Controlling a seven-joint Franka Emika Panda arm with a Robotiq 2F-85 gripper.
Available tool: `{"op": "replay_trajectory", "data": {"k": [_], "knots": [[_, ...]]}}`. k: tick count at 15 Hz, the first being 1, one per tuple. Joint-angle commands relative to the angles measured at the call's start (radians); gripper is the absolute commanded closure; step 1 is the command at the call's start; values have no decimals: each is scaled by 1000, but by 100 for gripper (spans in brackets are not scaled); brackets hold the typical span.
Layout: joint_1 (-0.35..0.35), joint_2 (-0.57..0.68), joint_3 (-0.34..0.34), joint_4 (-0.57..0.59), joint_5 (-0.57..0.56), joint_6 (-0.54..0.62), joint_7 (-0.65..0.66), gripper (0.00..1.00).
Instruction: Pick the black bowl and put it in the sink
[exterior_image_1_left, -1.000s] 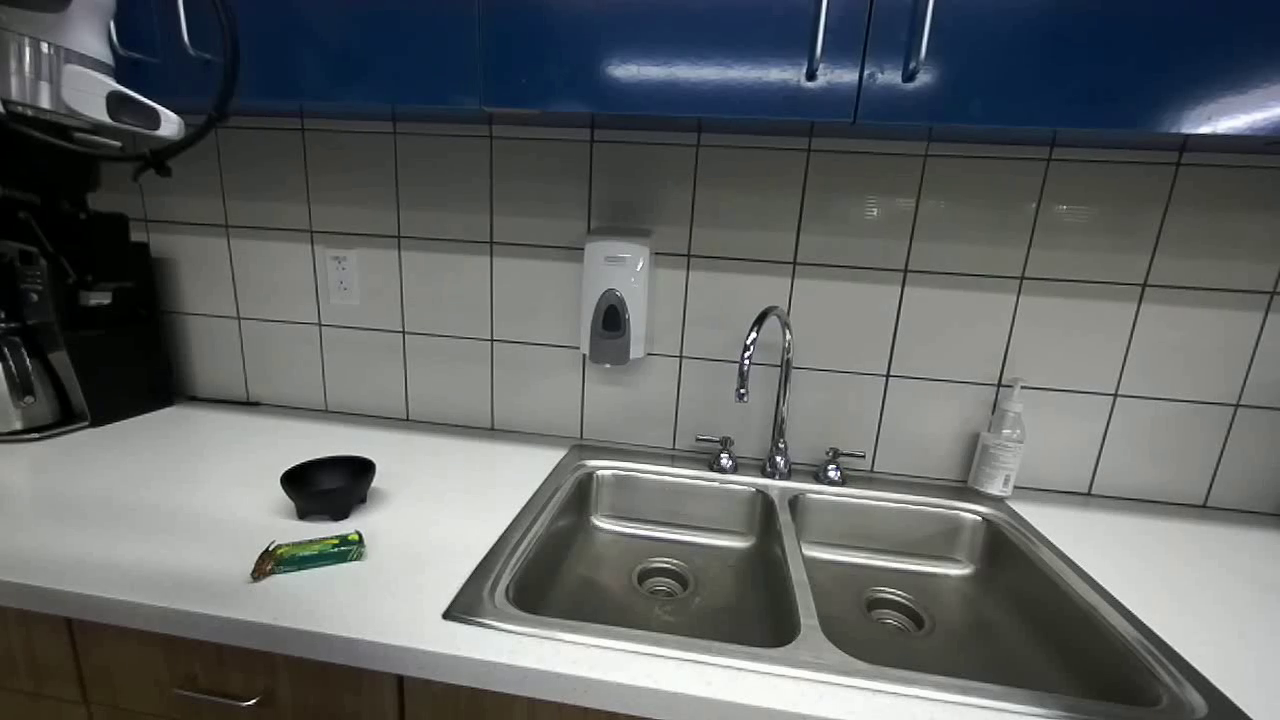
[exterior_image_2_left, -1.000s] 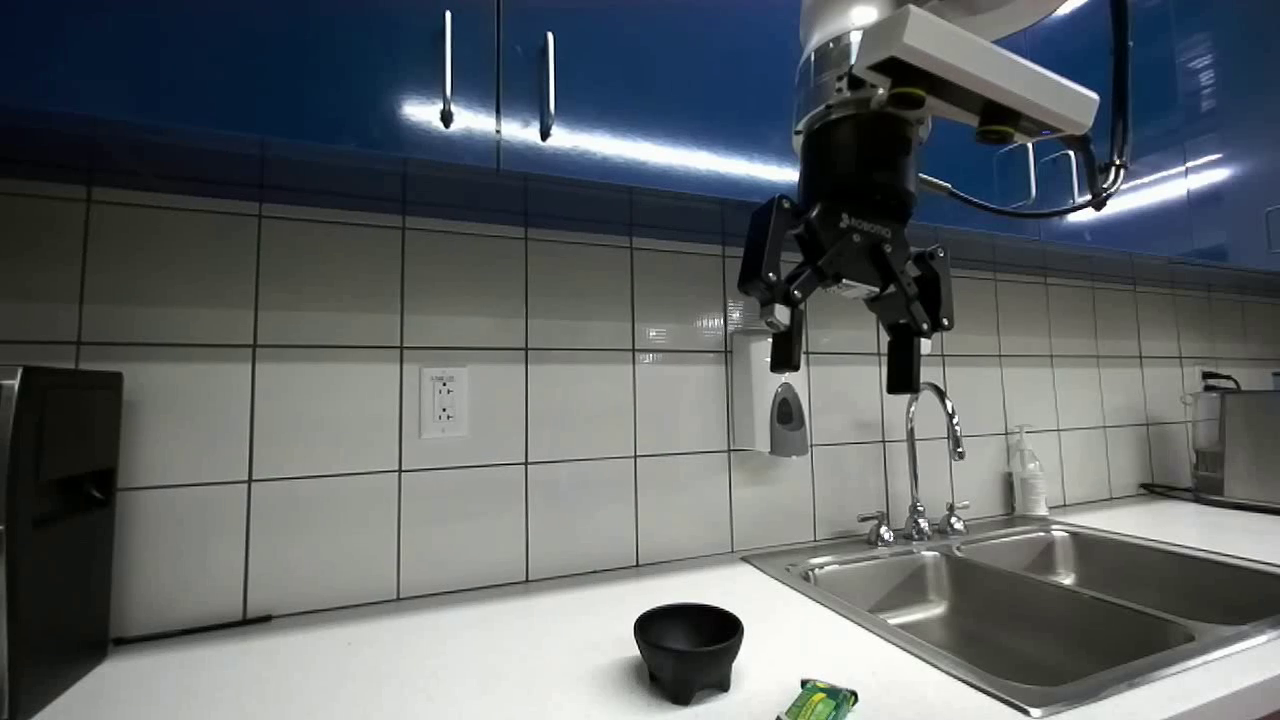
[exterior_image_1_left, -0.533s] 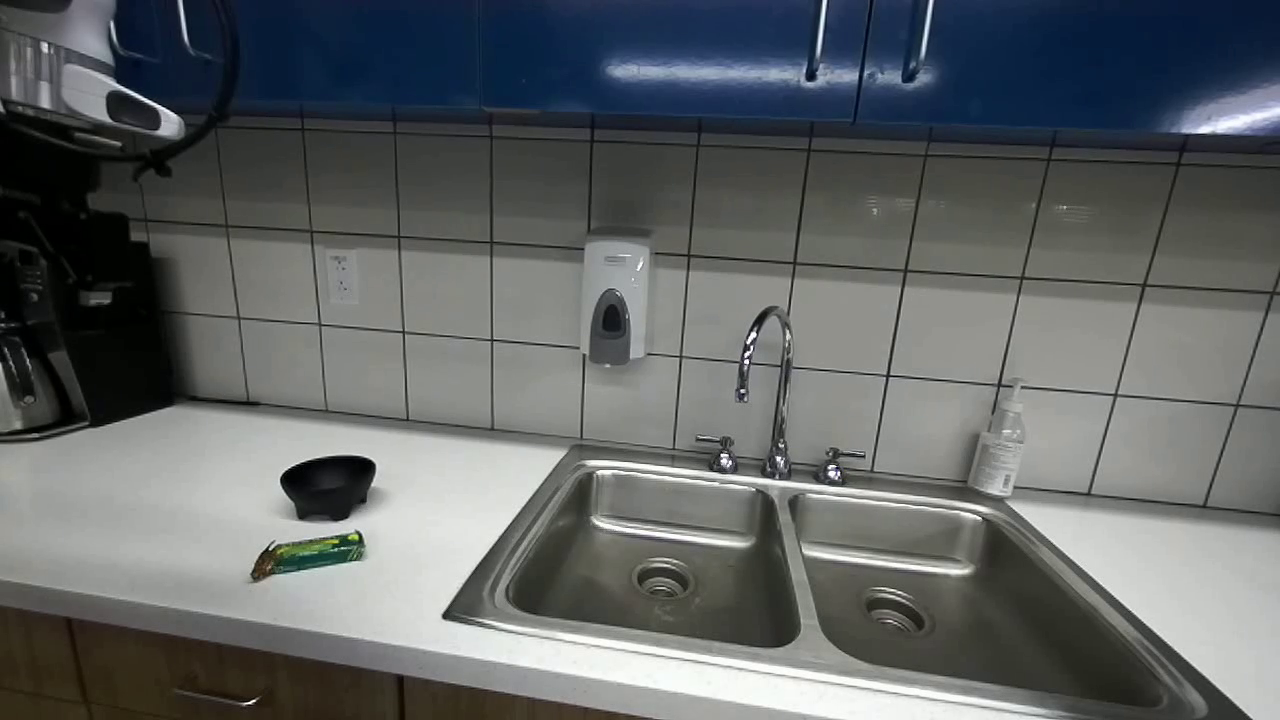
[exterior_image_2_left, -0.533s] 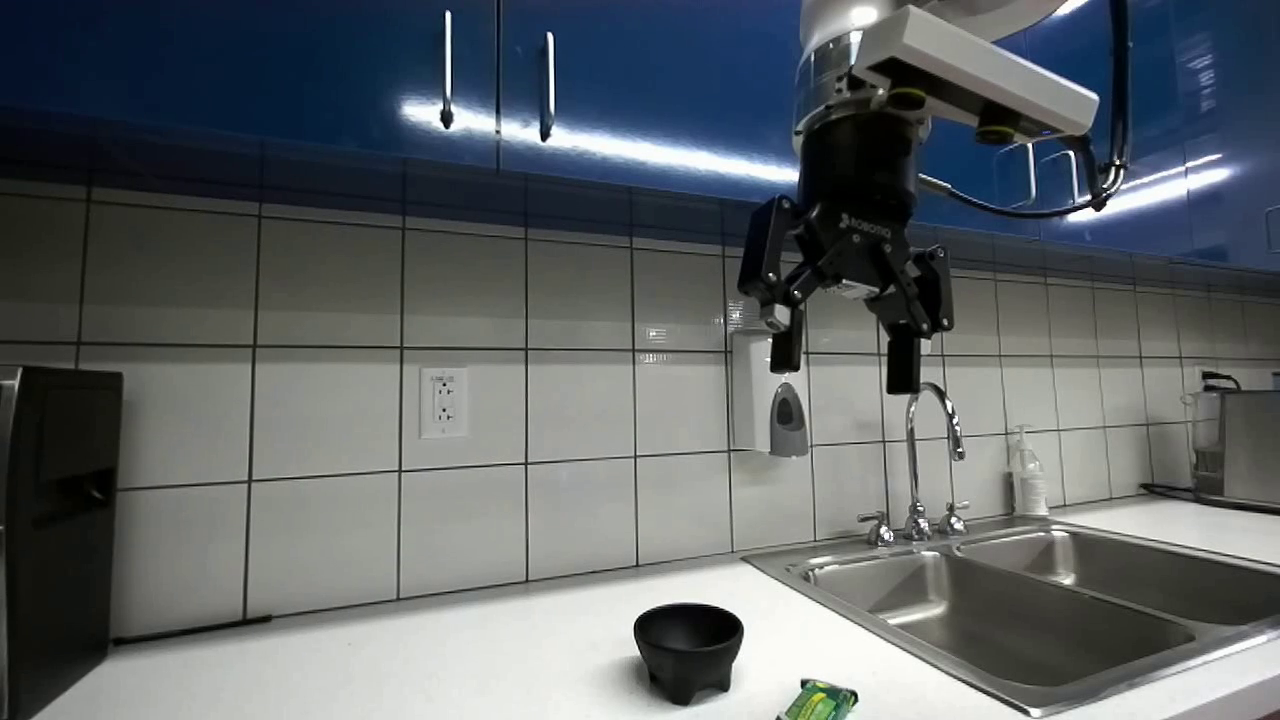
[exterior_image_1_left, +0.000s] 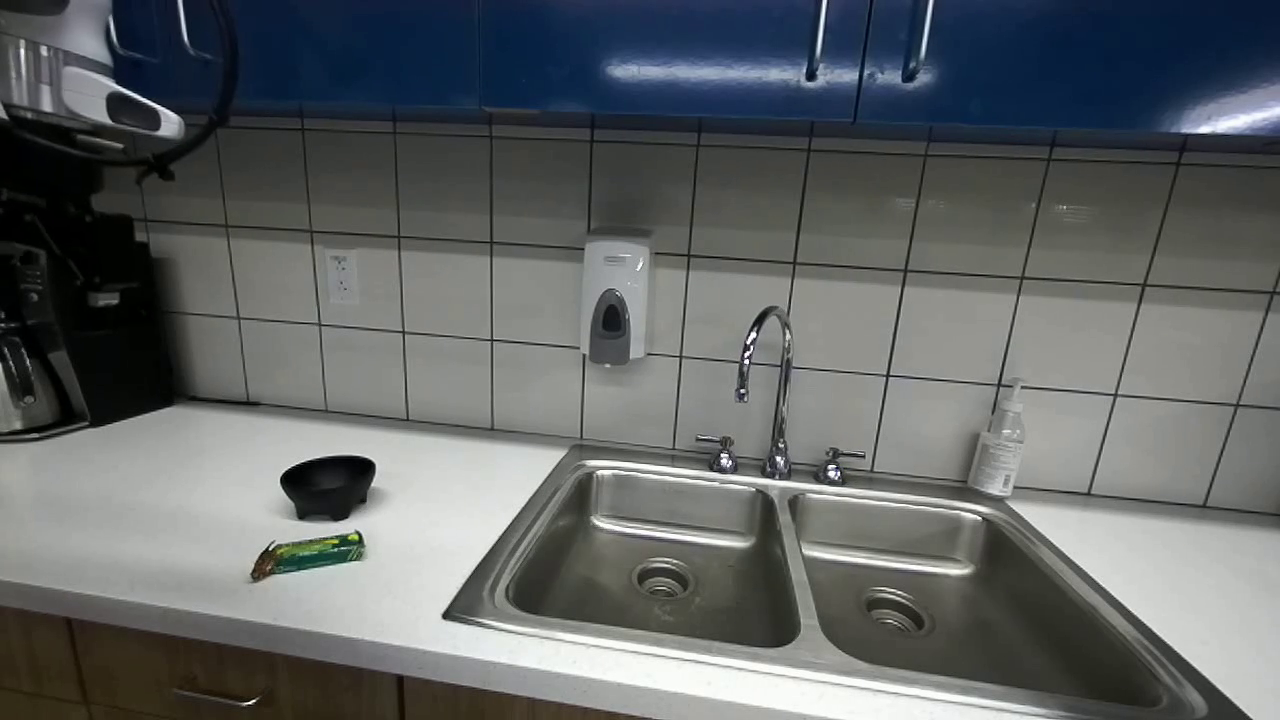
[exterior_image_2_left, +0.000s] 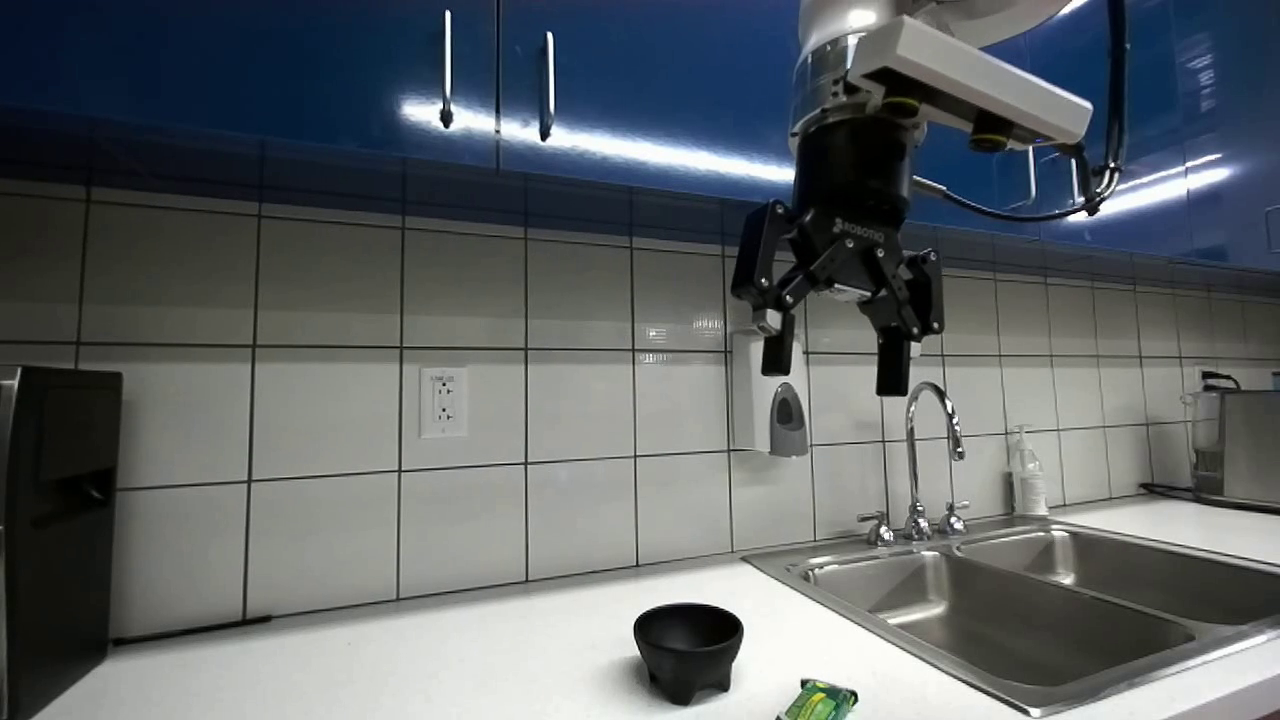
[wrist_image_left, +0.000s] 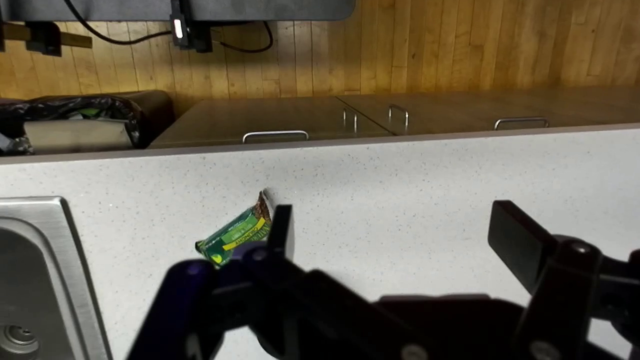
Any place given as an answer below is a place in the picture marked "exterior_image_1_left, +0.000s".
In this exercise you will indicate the white wall soap dispenser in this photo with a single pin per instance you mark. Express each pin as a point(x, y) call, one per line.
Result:
point(613, 303)

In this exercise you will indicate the chrome gooseneck faucet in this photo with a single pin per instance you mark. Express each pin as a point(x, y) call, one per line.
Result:
point(780, 386)

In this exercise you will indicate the steel coffee carafe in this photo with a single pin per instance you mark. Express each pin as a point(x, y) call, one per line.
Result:
point(21, 386)

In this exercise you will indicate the brown wooden drawer front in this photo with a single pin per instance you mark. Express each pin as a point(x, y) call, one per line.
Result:
point(304, 686)
point(35, 652)
point(493, 707)

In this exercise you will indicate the double basin steel sink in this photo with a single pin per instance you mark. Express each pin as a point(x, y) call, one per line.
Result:
point(747, 585)

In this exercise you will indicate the clear pump soap bottle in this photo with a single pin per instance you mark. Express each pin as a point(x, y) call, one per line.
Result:
point(998, 454)

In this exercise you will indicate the blue cabinet door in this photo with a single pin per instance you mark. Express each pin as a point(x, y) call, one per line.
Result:
point(347, 53)
point(1092, 67)
point(664, 61)

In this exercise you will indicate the white wall outlet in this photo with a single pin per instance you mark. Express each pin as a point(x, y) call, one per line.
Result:
point(343, 282)

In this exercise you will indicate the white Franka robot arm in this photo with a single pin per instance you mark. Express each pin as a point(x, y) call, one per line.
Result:
point(83, 87)

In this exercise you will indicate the black coffee machine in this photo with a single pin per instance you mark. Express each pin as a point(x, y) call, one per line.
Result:
point(112, 322)

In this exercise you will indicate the green snack wrapper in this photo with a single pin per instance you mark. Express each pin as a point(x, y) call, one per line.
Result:
point(309, 555)

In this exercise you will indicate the steel sink drain strainer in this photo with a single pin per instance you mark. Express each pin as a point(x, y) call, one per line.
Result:
point(896, 612)
point(662, 578)

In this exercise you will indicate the black bowl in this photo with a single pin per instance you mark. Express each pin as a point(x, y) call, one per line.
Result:
point(331, 482)

